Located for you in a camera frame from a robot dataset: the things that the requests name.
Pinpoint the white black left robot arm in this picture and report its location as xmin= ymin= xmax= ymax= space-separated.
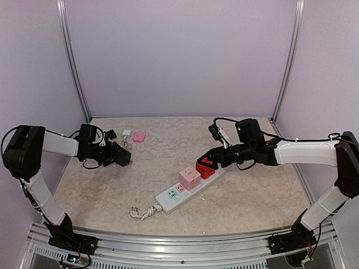
xmin=1 ymin=124 xmax=131 ymax=249

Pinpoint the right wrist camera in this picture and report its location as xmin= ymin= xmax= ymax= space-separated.
xmin=208 ymin=124 xmax=231 ymax=149

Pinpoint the pink cube socket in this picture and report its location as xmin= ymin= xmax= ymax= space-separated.
xmin=179 ymin=166 xmax=201 ymax=191

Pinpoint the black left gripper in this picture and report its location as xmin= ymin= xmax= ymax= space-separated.
xmin=86 ymin=141 xmax=126 ymax=166

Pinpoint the white power strip cord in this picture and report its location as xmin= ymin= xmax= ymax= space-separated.
xmin=128 ymin=203 xmax=163 ymax=221

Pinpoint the white usb cable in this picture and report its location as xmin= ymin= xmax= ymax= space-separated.
xmin=119 ymin=138 xmax=134 ymax=151

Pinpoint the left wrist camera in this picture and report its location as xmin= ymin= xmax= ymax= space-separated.
xmin=99 ymin=129 xmax=117 ymax=146

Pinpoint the white power strip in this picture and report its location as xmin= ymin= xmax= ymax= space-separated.
xmin=155 ymin=167 xmax=225 ymax=214

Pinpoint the aluminium front rail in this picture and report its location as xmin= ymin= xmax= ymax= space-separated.
xmin=15 ymin=222 xmax=349 ymax=268

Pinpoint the left aluminium frame post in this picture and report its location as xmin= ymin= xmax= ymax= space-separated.
xmin=56 ymin=0 xmax=92 ymax=123

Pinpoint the black power adapter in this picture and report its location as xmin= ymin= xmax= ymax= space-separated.
xmin=104 ymin=129 xmax=117 ymax=140

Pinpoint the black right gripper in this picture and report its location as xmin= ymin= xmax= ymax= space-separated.
xmin=197 ymin=142 xmax=254 ymax=169

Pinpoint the white usb charger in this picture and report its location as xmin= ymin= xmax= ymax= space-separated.
xmin=121 ymin=129 xmax=132 ymax=140

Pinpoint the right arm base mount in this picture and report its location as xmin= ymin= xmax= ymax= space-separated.
xmin=268 ymin=233 xmax=317 ymax=255

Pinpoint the red cube socket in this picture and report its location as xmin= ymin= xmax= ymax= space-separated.
xmin=195 ymin=162 xmax=215 ymax=180

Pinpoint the right aluminium frame post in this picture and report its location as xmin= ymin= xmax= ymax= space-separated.
xmin=271 ymin=0 xmax=305 ymax=125

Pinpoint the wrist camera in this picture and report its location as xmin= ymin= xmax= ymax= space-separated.
xmin=99 ymin=129 xmax=117 ymax=146
xmin=208 ymin=124 xmax=231 ymax=149

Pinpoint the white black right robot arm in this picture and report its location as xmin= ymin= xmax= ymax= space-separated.
xmin=197 ymin=118 xmax=358 ymax=249

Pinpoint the aluminium frame post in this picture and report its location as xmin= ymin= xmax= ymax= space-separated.
xmin=271 ymin=0 xmax=305 ymax=125
xmin=56 ymin=0 xmax=92 ymax=123

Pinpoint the pink folding extension socket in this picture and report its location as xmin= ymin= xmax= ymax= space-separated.
xmin=133 ymin=132 xmax=146 ymax=143

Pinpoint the dark green cube socket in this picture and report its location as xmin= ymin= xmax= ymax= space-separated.
xmin=114 ymin=149 xmax=131 ymax=167

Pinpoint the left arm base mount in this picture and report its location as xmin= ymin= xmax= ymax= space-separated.
xmin=48 ymin=234 xmax=99 ymax=255

